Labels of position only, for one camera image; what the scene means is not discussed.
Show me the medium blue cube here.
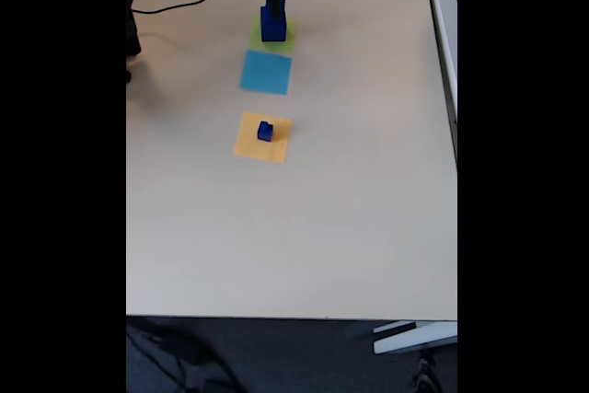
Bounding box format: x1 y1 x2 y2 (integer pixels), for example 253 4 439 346
264 0 287 27

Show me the large blue cube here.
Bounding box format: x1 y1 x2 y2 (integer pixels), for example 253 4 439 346
260 6 287 43

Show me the green paper square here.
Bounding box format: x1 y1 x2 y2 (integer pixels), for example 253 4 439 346
248 14 298 54

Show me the light blue paper square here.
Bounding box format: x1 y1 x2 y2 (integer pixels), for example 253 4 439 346
238 49 294 97

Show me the orange paper square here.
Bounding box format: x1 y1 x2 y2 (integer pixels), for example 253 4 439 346
232 110 295 165

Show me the black stand leg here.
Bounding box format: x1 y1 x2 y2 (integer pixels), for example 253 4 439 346
411 349 443 393

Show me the black floor cable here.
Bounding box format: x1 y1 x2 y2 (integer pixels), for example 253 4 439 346
126 321 240 393

